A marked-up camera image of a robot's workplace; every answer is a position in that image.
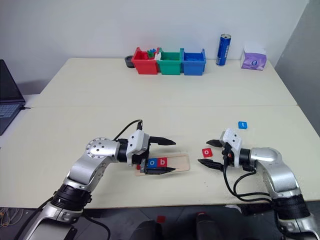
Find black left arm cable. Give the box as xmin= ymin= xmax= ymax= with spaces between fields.
xmin=112 ymin=119 xmax=145 ymax=142

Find yellow and white floor cables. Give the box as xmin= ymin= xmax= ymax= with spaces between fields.
xmin=0 ymin=206 xmax=25 ymax=228

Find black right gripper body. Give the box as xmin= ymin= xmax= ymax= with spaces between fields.
xmin=221 ymin=142 xmax=234 ymax=167

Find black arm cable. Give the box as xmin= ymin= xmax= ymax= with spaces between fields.
xmin=222 ymin=149 xmax=273 ymax=203
xmin=112 ymin=119 xmax=145 ymax=142

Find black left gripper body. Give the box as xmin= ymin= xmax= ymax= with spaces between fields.
xmin=131 ymin=136 xmax=152 ymax=174

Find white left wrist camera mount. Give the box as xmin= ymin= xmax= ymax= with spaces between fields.
xmin=126 ymin=129 xmax=151 ymax=167

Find wooden letter tray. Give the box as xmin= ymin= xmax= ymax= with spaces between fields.
xmin=134 ymin=152 xmax=192 ymax=177

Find blue plastic bin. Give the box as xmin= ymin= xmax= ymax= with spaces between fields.
xmin=179 ymin=48 xmax=207 ymax=77

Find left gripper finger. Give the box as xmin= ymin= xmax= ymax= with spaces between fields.
xmin=144 ymin=166 xmax=177 ymax=176
xmin=149 ymin=136 xmax=177 ymax=147

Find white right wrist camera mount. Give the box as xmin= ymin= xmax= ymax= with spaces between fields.
xmin=219 ymin=128 xmax=243 ymax=168

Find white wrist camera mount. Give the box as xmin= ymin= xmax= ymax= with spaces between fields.
xmin=219 ymin=128 xmax=243 ymax=168
xmin=126 ymin=129 xmax=151 ymax=167

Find tall blue drink can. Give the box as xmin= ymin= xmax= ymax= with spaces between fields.
xmin=215 ymin=33 xmax=232 ymax=67

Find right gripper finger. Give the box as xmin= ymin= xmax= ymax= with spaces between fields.
xmin=206 ymin=139 xmax=225 ymax=149
xmin=197 ymin=158 xmax=225 ymax=172

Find green plastic bin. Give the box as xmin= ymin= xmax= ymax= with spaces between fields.
xmin=156 ymin=47 xmax=185 ymax=76

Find dark laptop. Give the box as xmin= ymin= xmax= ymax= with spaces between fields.
xmin=0 ymin=59 xmax=27 ymax=137

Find purple tissue box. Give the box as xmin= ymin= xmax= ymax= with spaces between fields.
xmin=240 ymin=43 xmax=268 ymax=72

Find red plastic bin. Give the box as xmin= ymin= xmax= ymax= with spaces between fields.
xmin=131 ymin=46 xmax=161 ymax=76

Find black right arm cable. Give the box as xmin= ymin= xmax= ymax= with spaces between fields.
xmin=222 ymin=149 xmax=273 ymax=203

